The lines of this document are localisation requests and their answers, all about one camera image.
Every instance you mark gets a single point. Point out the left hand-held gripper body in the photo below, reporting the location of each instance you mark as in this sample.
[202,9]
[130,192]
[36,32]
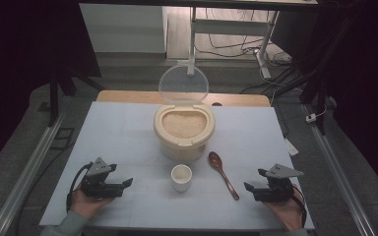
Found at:
[95,188]

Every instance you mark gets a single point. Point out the white table mat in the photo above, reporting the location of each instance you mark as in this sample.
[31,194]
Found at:
[118,131]

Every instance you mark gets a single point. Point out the white cup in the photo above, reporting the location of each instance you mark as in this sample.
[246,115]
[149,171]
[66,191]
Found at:
[181,183]

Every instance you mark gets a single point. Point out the white paper tag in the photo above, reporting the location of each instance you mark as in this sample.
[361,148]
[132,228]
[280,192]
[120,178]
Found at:
[291,147]

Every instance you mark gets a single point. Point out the aluminium rail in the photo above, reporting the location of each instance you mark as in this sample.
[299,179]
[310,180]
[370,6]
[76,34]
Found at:
[334,164]
[29,170]

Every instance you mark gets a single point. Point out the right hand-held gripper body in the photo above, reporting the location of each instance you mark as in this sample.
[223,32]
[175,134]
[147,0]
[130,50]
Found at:
[277,191]

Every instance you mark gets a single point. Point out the black metal stand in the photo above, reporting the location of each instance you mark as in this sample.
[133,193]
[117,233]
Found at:
[54,98]
[315,88]

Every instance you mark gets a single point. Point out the small white plug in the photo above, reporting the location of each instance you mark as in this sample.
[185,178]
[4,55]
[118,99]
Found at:
[311,118]

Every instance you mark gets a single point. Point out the person's right hand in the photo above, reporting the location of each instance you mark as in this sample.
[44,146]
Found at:
[290,213]

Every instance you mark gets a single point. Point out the white cabinet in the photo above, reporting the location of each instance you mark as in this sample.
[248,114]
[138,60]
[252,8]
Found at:
[121,29]

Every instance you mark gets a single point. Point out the uncooked white rice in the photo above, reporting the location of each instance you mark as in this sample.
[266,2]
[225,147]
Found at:
[184,124]

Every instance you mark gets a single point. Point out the brown wooden spoon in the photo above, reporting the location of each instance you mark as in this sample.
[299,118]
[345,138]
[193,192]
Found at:
[215,161]

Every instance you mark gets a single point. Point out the wooden table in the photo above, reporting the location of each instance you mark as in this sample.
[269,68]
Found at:
[128,96]

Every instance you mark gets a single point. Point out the white desk frame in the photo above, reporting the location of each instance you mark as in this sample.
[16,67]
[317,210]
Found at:
[229,28]

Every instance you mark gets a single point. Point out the beige rice container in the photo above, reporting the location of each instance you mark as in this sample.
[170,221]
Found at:
[183,149]

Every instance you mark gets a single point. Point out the person's left hand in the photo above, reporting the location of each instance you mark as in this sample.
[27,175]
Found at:
[83,205]

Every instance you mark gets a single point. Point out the clear round container lid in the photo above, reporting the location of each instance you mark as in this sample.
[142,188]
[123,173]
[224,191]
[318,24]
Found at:
[183,83]

